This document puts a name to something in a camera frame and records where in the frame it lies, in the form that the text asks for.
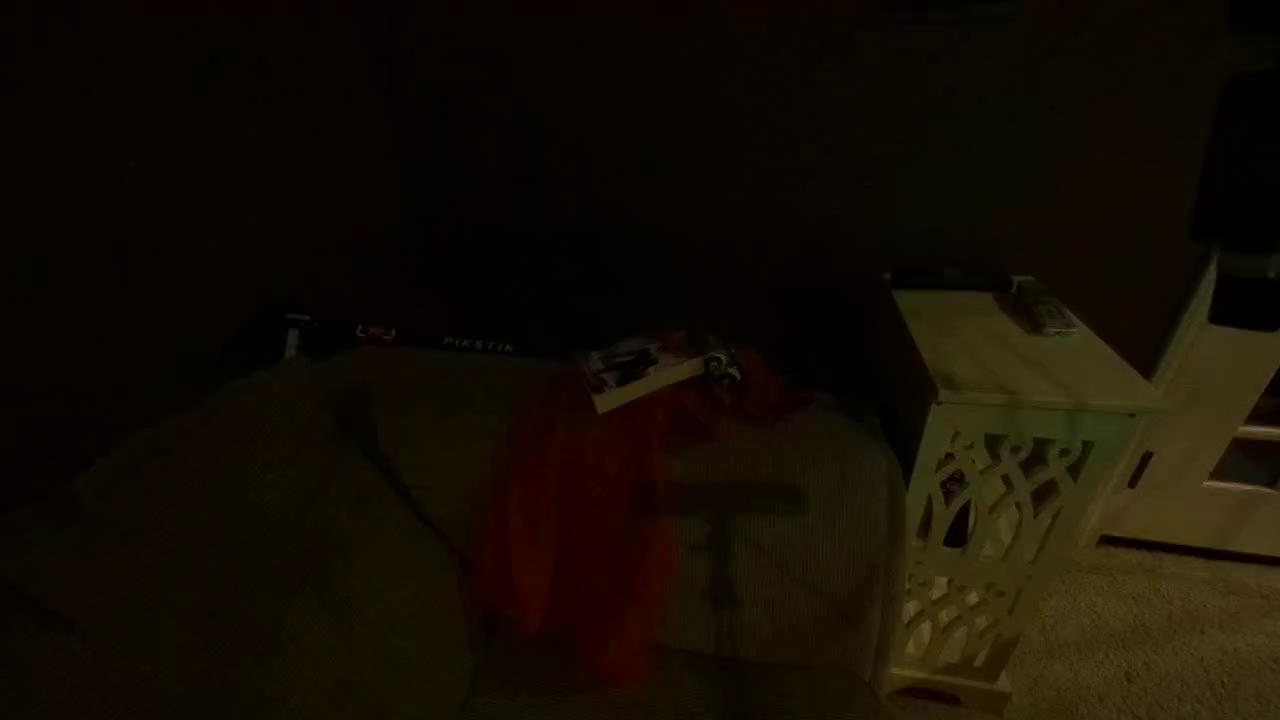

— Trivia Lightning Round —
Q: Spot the dark remote control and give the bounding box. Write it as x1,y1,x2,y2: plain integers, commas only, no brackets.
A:
1010,279,1075,336

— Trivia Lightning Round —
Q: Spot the book on sofa arm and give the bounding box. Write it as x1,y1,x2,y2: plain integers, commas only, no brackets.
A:
578,336,702,413

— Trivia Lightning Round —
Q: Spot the red blanket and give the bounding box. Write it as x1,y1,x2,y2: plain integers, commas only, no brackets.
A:
472,348,800,687

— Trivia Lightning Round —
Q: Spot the grey sofa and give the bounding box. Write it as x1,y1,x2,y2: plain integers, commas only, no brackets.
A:
0,352,903,720

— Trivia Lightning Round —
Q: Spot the white lattice side table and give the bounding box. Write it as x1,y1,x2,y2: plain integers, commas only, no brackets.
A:
879,286,1157,713

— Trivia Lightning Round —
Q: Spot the white shelf unit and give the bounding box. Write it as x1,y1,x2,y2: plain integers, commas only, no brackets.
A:
1094,251,1280,561

